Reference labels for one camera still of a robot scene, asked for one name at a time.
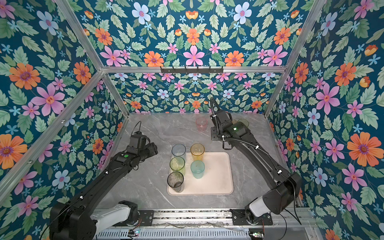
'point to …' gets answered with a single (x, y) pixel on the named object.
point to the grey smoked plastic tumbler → (175, 180)
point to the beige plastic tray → (218, 178)
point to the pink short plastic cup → (201, 123)
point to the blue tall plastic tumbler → (178, 150)
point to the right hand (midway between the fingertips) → (216, 132)
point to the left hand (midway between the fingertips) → (154, 144)
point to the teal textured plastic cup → (197, 167)
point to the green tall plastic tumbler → (177, 164)
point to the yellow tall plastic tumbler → (197, 150)
